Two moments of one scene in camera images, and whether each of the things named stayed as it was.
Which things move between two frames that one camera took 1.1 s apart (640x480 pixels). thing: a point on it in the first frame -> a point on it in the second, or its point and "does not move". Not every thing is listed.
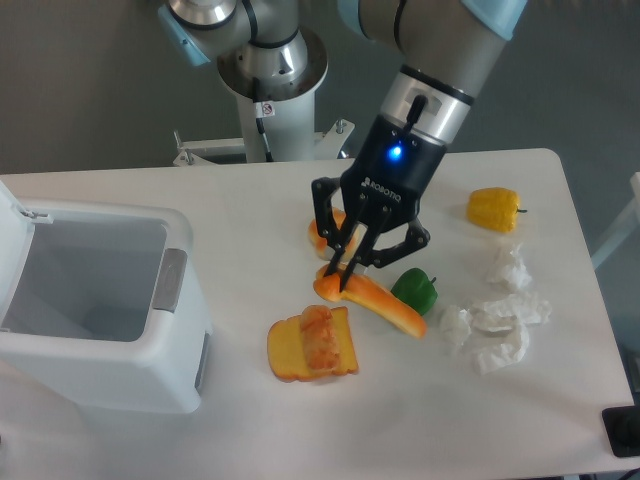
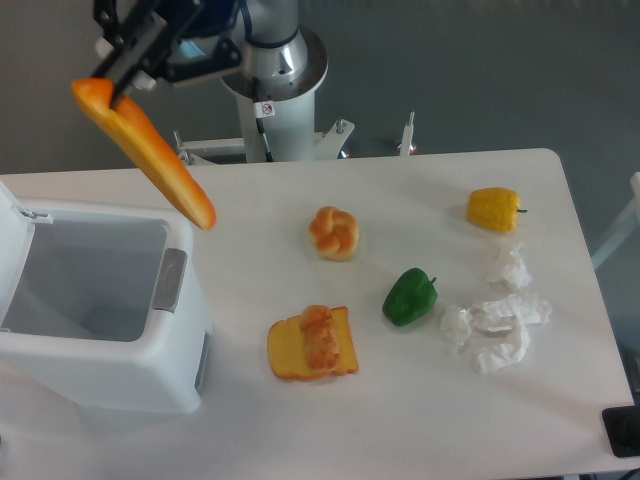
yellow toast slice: x=287 y=352 does not move
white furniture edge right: x=626 y=229 does not move
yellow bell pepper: x=493 y=208 does not move
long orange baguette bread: x=369 y=295 -> x=145 y=151
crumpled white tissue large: x=499 y=330 does not move
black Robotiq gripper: x=387 y=173 -> x=121 y=24
